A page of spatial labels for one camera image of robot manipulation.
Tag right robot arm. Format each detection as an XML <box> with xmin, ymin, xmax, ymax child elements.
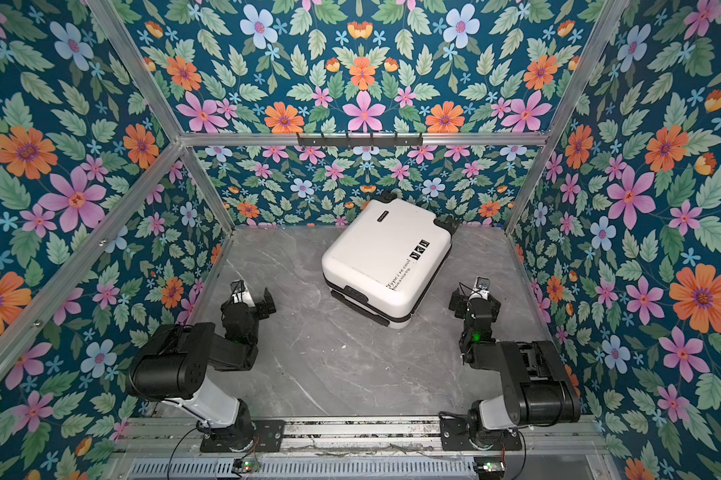
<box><xmin>448</xmin><ymin>287</ymin><xmax>581</xmax><ymax>449</ymax></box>

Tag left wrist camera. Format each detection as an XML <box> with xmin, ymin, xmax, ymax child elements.
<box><xmin>230</xmin><ymin>279</ymin><xmax>256</xmax><ymax>308</ymax></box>

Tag small circuit board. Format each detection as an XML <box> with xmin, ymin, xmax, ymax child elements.
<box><xmin>232</xmin><ymin>458</ymin><xmax>260</xmax><ymax>475</ymax></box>
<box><xmin>473</xmin><ymin>458</ymin><xmax>506</xmax><ymax>480</ymax></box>

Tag right small circuit board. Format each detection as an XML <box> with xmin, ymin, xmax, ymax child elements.
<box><xmin>473</xmin><ymin>458</ymin><xmax>506</xmax><ymax>480</ymax></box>

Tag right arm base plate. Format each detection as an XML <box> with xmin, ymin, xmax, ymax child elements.
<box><xmin>437</xmin><ymin>411</ymin><xmax>523</xmax><ymax>452</ymax></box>

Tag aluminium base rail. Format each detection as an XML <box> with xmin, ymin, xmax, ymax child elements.
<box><xmin>113</xmin><ymin>415</ymin><xmax>610</xmax><ymax>460</ymax></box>

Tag white hard-shell suitcase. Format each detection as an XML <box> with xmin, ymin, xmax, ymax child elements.
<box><xmin>322</xmin><ymin>191</ymin><xmax>460</xmax><ymax>329</ymax></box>

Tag left small circuit board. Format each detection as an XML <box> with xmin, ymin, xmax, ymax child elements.
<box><xmin>232</xmin><ymin>458</ymin><xmax>260</xmax><ymax>475</ymax></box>

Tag black wall hook rack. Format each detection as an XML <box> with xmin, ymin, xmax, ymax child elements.
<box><xmin>296</xmin><ymin>133</ymin><xmax>424</xmax><ymax>148</ymax></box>

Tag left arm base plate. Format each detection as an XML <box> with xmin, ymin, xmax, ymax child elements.
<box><xmin>196</xmin><ymin>419</ymin><xmax>286</xmax><ymax>453</ymax></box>

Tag white slotted cable duct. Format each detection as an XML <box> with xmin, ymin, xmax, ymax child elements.
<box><xmin>128</xmin><ymin>457</ymin><xmax>477</xmax><ymax>479</ymax></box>

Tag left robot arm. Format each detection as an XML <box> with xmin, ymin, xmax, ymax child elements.
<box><xmin>126</xmin><ymin>280</ymin><xmax>276</xmax><ymax>452</ymax></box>

